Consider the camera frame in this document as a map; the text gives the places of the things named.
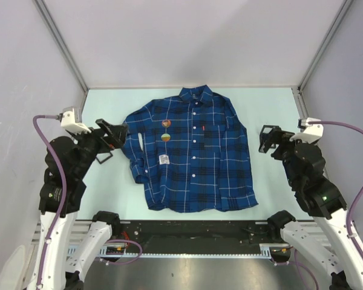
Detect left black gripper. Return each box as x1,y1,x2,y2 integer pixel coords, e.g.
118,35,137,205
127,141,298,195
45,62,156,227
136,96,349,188
68,117,128,177

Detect landscape round brooch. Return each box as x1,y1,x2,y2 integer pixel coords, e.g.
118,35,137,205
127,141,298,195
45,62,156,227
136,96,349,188
161,134,171,142

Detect blue plaid button shirt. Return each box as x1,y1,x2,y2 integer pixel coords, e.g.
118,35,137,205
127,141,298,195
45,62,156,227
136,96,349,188
123,85,257,213

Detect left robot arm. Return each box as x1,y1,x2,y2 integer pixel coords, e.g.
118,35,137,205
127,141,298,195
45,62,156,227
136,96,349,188
27,115,128,289

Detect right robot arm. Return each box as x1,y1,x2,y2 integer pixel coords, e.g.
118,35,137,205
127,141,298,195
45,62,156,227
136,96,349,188
259,118,363,289

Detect portrait round brooch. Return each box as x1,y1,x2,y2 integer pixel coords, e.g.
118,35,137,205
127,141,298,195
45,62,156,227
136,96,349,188
162,120,171,127

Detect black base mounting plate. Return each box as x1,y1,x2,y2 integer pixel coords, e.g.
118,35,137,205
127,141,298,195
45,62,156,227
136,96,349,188
112,220,284,255

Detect left black frame stand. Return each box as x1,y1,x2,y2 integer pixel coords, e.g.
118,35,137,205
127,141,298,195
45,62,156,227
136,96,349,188
96,152,113,165

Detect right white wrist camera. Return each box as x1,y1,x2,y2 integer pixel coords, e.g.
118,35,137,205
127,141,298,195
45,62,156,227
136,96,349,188
290,118,324,144

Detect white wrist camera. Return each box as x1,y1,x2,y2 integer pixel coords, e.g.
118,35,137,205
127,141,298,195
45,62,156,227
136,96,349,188
290,118,324,144
60,106,91,135

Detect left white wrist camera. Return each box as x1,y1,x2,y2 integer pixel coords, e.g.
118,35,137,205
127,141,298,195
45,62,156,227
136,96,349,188
60,106,91,135

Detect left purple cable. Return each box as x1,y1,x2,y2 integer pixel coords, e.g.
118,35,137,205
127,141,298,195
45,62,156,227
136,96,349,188
32,114,68,286

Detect grey slotted cable duct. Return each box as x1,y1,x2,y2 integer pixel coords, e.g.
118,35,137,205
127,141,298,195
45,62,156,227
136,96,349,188
65,243,296,259

